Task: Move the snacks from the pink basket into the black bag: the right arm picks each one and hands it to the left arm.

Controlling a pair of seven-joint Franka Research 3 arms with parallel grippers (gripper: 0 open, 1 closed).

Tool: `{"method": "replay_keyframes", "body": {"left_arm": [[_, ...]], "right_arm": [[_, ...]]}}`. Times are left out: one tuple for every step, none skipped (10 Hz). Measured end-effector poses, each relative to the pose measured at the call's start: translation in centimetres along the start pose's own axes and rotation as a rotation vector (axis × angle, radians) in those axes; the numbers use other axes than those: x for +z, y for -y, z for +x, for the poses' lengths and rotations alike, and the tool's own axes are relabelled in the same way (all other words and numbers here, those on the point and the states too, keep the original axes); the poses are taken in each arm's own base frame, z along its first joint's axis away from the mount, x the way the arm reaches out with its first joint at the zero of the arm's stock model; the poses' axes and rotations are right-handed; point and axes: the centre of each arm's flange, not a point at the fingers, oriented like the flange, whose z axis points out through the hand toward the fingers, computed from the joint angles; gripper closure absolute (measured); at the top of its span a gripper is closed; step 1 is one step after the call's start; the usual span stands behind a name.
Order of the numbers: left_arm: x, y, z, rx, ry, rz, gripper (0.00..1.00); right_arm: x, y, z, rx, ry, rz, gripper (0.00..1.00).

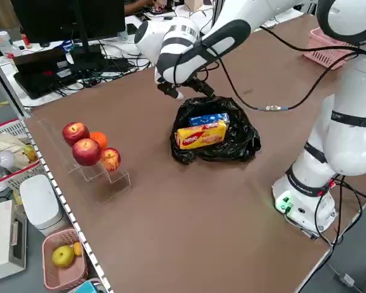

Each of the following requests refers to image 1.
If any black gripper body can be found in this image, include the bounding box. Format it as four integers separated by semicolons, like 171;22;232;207
185;76;217;99

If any blue Oreo biscuit box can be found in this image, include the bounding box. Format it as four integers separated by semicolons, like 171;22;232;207
188;112;231;128

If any yellow Nabati wafer box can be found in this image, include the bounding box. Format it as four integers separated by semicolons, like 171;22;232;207
174;120;228;150

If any black plastic bag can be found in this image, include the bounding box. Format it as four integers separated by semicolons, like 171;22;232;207
170;96;262;165

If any pink plastic basket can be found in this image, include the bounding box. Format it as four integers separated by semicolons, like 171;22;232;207
303;26;359;70

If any white basket with red rim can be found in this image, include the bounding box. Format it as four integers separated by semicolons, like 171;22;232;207
0;119;46;190

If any beige cloth bag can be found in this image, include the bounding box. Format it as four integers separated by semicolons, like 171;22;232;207
0;131;30;170

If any dull pink mesh basket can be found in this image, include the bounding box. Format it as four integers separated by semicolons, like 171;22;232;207
41;228;89;291

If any brown cardboard box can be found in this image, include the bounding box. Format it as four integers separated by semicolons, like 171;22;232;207
184;0;203;12

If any person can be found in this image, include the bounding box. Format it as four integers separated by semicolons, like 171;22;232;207
123;0;159;15

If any red yellow streaked apple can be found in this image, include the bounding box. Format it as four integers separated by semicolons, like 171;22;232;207
99;147;122;172

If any black monitor stand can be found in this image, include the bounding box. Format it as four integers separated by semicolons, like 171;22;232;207
70;0;110;73

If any clear acrylic stepped fruit stand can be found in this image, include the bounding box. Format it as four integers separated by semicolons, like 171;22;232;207
35;117;132;194

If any blue white carton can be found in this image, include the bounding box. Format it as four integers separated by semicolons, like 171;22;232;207
62;39;76;55

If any black laptop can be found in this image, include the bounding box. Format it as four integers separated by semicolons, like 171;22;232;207
12;48;84;100

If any black computer monitor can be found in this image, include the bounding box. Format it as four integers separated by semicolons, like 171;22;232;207
10;0;126;44

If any green yellow fruit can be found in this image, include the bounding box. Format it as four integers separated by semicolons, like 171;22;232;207
23;144;39;162

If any white rounded bin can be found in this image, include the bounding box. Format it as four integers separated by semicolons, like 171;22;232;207
19;174;63;236

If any clear plastic bottle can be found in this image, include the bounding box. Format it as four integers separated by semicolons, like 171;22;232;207
0;30;15;58

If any small white fan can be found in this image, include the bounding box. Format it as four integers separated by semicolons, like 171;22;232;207
0;150;16;194

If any yellow pear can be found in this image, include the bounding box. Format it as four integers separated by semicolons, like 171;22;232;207
51;245;76;269

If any teal plastic box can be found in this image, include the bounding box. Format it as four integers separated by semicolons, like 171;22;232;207
74;280;102;293

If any white square appliance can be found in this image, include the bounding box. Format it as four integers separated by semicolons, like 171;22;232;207
0;200;27;283

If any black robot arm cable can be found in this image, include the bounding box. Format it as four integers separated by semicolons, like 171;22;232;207
198;26;366;196

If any aluminium frame post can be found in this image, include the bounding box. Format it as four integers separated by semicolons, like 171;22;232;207
212;0;226;25
0;48;33;119

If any aluminium table edge rail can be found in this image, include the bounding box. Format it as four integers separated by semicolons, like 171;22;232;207
24;117;114;293

